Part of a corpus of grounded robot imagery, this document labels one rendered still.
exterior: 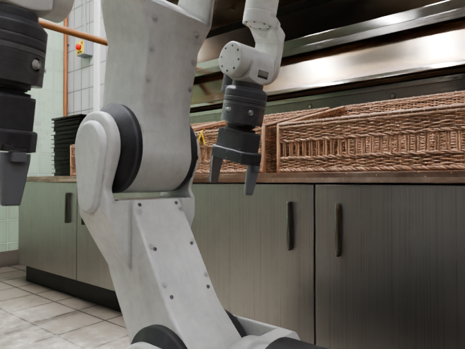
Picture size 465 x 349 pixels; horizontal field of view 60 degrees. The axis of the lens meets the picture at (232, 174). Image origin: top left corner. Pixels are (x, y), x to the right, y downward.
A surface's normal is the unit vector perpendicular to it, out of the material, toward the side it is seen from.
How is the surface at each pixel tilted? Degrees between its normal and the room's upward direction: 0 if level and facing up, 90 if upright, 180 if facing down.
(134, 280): 90
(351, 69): 70
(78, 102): 90
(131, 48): 90
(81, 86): 90
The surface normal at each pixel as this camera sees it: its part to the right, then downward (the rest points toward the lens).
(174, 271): 0.66, -0.51
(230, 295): -0.62, -0.01
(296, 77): -0.59, -0.36
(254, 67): 0.69, 0.22
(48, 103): 0.78, -0.01
